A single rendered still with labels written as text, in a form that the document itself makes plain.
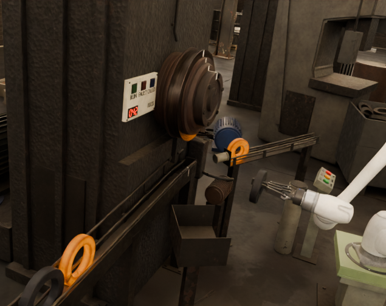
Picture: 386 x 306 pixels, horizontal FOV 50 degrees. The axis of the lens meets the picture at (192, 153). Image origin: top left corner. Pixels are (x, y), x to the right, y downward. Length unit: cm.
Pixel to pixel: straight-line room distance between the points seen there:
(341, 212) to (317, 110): 292
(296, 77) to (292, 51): 29
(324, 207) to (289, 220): 104
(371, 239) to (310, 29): 281
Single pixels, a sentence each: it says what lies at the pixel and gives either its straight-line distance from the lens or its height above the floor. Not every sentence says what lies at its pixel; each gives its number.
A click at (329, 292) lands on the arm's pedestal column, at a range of 277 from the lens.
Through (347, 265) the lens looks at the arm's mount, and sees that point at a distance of 232.
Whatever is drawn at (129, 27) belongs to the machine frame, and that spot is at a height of 145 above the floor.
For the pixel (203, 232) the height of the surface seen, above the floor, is 61.
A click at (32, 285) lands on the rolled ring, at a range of 142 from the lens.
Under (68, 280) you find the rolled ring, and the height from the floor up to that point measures 63.
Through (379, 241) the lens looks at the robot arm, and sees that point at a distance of 233.
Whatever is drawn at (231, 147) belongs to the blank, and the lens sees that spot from 256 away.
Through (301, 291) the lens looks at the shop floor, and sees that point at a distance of 272.
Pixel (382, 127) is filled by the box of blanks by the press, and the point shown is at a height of 68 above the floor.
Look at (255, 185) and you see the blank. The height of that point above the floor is 86.
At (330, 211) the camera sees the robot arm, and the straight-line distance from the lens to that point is 183.
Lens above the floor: 163
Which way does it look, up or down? 22 degrees down
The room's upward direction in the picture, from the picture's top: 8 degrees clockwise
